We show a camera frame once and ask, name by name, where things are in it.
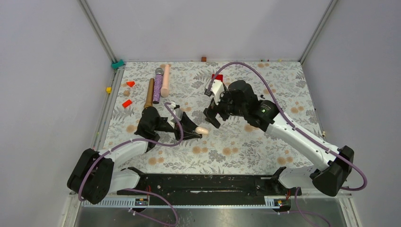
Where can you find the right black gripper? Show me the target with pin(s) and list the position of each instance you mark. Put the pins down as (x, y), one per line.
(211, 114)

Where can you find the beige earbud charging case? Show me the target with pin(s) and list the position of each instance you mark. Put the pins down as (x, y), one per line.
(201, 130)

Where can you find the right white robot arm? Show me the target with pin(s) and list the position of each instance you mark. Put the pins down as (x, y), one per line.
(330, 164)

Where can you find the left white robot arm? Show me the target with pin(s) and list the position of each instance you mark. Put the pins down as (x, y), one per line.
(97, 173)

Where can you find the red small box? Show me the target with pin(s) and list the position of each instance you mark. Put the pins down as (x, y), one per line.
(217, 77)

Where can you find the floral patterned table mat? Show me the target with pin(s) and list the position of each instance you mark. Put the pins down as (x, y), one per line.
(236, 147)

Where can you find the pink microphone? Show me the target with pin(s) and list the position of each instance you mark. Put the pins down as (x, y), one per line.
(164, 91)

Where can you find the brown microphone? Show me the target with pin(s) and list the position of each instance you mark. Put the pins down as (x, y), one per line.
(150, 91)

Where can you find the purple glitter microphone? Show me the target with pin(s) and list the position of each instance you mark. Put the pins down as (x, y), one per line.
(157, 85)

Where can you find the red flat block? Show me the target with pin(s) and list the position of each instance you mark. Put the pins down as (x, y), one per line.
(126, 103)

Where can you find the red triangular block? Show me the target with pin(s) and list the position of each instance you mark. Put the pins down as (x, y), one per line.
(130, 83)

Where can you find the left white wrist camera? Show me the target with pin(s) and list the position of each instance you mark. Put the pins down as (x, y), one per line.
(177, 114)

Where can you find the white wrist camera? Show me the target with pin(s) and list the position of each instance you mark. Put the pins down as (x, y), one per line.
(177, 114)
(215, 89)

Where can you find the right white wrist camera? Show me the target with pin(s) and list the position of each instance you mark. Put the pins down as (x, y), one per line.
(215, 89)

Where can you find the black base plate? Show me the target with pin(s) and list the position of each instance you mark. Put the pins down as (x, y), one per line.
(197, 188)

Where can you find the slotted cable duct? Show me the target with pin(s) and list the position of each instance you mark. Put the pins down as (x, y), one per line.
(143, 202)

